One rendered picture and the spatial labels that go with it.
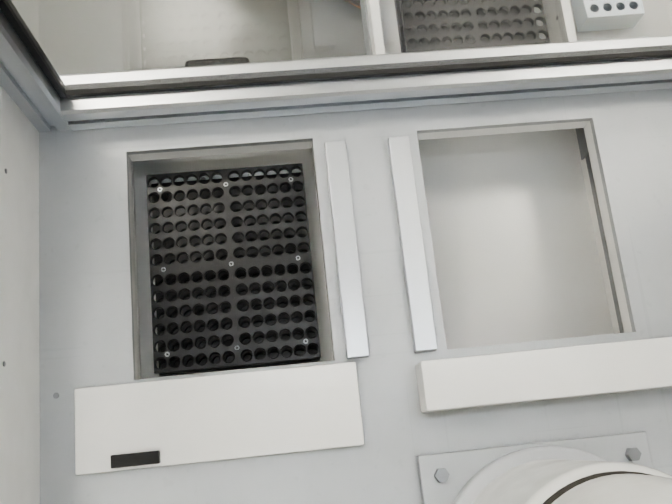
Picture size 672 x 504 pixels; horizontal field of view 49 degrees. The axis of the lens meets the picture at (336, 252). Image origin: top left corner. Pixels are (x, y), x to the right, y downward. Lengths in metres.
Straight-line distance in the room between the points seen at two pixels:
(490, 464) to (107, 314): 0.40
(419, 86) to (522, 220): 0.24
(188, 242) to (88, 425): 0.22
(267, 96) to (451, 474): 0.42
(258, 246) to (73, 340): 0.22
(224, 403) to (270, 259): 0.17
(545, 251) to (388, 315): 0.26
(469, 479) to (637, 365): 0.20
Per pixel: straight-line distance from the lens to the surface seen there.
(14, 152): 0.78
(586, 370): 0.77
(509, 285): 0.92
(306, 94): 0.79
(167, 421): 0.75
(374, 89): 0.80
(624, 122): 0.91
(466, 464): 0.76
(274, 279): 0.82
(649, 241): 0.87
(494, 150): 0.97
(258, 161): 0.93
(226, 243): 0.83
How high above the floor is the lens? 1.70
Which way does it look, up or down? 75 degrees down
